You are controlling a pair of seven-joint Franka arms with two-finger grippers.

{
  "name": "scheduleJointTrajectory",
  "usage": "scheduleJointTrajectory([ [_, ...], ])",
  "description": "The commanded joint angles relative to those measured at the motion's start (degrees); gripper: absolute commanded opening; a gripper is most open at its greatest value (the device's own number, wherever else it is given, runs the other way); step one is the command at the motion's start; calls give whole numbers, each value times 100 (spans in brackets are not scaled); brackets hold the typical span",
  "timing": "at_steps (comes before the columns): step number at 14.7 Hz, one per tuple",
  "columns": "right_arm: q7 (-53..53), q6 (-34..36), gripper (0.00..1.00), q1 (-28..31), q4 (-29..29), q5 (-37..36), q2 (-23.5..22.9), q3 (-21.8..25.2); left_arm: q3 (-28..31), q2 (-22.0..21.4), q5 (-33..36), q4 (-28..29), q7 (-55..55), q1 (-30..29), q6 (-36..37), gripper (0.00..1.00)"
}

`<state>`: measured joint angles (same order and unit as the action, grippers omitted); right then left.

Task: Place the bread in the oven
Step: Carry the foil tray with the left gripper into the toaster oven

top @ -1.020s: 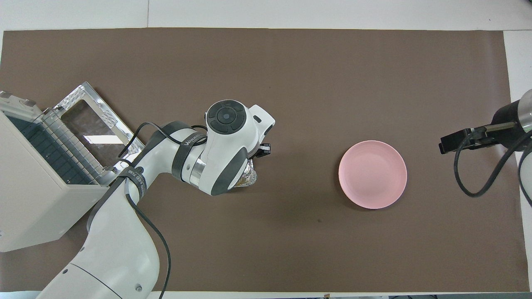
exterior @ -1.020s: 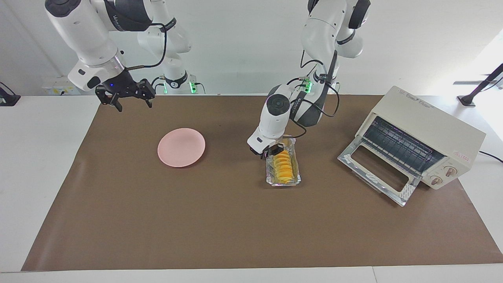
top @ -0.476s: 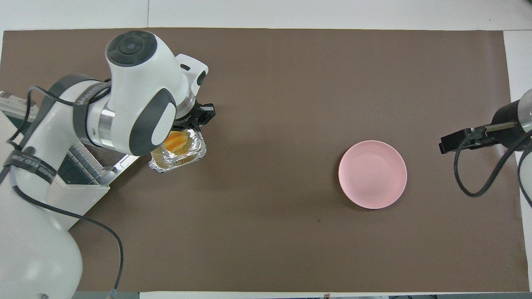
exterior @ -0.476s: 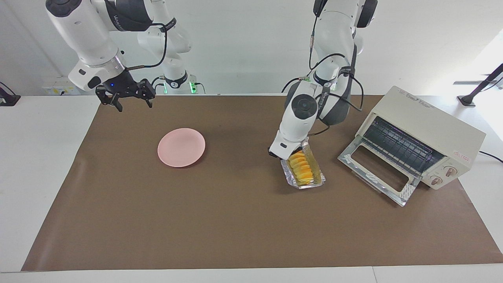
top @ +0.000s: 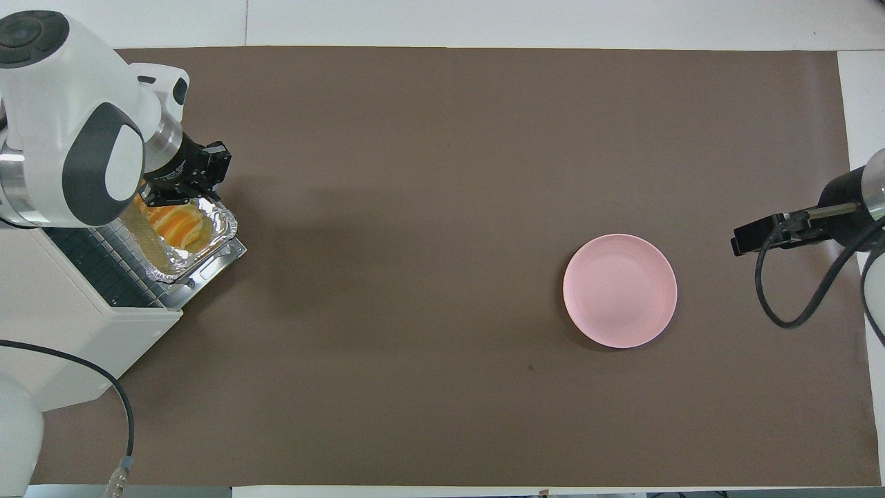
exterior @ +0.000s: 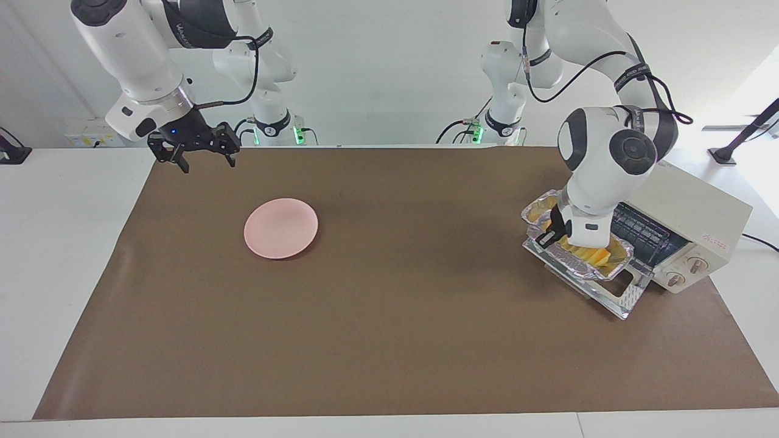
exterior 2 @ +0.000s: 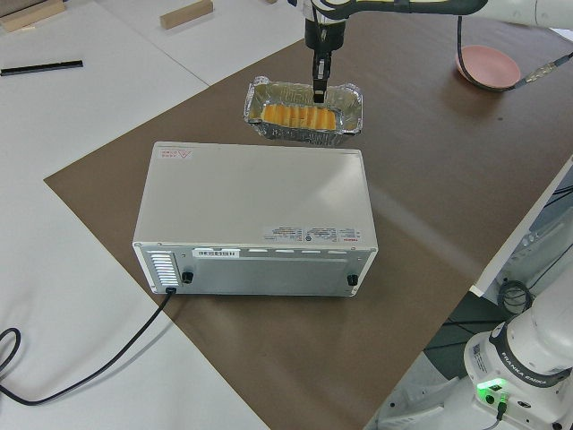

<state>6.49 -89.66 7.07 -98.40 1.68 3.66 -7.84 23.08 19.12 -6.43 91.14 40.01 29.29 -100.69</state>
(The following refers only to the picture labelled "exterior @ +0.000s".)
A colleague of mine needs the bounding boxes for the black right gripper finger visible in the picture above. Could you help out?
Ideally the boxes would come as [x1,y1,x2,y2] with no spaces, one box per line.
[148,137,189,174]
[210,123,241,168]

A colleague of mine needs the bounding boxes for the sliced orange bread loaf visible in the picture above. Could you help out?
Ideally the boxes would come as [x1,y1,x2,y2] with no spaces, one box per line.
[528,201,614,268]

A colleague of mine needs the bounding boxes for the aluminium foil tray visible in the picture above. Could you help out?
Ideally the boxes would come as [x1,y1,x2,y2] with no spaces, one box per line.
[522,189,635,282]

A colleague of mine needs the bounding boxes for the glass oven door with foil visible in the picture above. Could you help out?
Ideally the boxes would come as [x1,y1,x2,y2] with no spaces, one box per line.
[522,237,655,321]

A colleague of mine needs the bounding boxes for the cream toaster oven body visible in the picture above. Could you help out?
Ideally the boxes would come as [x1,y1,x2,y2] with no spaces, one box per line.
[609,159,753,294]

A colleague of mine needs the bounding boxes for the pink round plate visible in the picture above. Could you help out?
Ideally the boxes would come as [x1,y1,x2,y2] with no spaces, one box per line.
[243,198,319,260]

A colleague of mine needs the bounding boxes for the black stand base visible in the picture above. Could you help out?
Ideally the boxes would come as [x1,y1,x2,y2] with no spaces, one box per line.
[0,127,32,165]

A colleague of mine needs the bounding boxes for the black angled stand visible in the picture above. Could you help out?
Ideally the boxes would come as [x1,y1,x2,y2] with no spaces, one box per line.
[709,97,779,166]

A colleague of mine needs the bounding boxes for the brown table mat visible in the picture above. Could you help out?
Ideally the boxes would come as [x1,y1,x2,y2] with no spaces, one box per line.
[32,146,779,420]

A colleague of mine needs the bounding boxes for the black base cable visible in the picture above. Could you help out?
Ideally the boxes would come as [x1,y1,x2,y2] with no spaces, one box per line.
[232,117,256,147]
[435,91,492,145]

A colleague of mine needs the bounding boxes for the white wall socket box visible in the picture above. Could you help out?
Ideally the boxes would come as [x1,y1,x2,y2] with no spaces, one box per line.
[66,119,122,148]

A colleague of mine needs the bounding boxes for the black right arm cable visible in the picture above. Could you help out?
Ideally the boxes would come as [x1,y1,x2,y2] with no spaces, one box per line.
[194,35,259,110]

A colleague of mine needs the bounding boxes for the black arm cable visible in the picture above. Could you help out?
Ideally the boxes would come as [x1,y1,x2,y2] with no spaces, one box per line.
[194,35,259,110]
[520,33,694,125]

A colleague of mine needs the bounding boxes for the wire oven rack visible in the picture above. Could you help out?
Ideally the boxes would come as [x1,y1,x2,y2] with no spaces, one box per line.
[612,204,688,268]

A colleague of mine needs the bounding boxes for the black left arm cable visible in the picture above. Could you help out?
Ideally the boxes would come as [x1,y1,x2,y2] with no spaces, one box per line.
[520,33,694,125]

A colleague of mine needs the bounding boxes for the black oven power cord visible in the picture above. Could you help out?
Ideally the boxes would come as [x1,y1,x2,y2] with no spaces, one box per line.
[742,234,779,253]

